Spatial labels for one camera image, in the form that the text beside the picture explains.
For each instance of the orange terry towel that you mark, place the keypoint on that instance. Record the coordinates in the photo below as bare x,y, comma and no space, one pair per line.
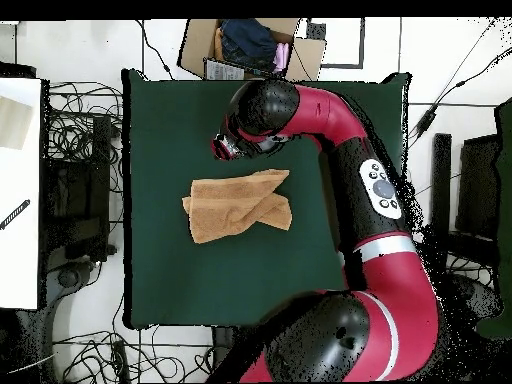
224,208

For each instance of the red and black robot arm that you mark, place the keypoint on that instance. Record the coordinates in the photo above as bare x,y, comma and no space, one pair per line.
392,280

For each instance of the printed paper label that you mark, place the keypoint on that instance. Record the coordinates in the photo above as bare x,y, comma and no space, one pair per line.
224,71

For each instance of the tan cloth in box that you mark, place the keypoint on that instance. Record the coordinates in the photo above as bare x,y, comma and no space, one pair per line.
218,46

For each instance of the blue jeans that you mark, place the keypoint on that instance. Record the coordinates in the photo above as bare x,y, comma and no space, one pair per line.
248,44

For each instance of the pink garment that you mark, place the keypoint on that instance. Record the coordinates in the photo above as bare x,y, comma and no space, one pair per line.
281,58

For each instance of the cardboard box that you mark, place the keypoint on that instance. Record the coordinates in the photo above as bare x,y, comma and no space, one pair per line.
196,44

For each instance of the black equipment stand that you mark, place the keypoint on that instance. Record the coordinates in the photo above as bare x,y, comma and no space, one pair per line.
100,160
440,180

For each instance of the dark green table cloth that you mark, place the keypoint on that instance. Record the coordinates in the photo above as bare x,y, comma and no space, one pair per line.
180,280

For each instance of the black office chair base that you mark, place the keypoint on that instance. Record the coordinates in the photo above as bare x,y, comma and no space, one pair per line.
480,296
68,278

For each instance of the black power adapter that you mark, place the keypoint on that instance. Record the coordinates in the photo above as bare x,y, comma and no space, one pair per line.
426,122

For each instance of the beige paper sheet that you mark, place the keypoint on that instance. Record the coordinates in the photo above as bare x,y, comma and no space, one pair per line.
14,124

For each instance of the black striped stick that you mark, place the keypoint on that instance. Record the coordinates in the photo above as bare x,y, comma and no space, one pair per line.
16,214

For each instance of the white side table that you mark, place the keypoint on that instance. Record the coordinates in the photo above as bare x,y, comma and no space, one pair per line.
20,260

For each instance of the black power strip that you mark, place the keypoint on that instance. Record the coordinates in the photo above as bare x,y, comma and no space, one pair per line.
119,358

